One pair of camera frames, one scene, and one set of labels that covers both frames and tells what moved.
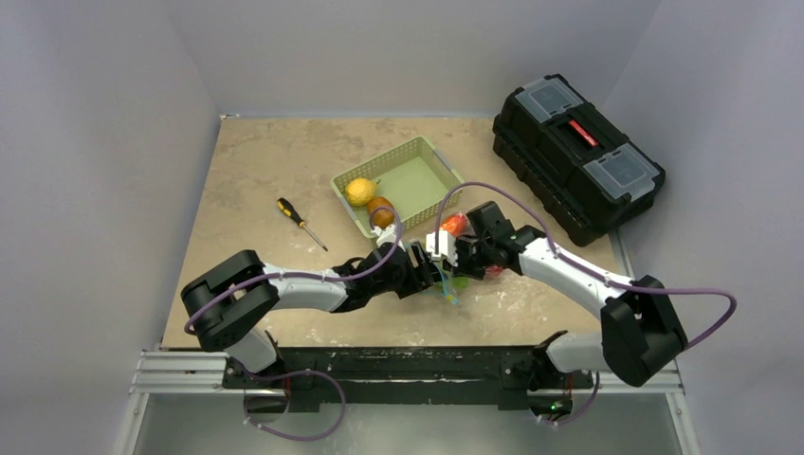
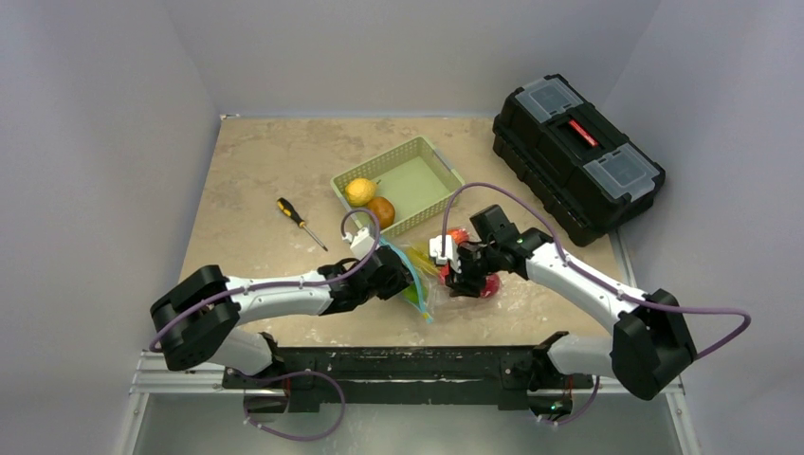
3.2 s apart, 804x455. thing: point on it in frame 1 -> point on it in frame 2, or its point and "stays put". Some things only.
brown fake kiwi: x=382 y=211 stays put
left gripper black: x=421 y=277 -> x=400 y=280
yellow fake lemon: x=360 y=191 stays put
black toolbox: x=590 y=179 stays put
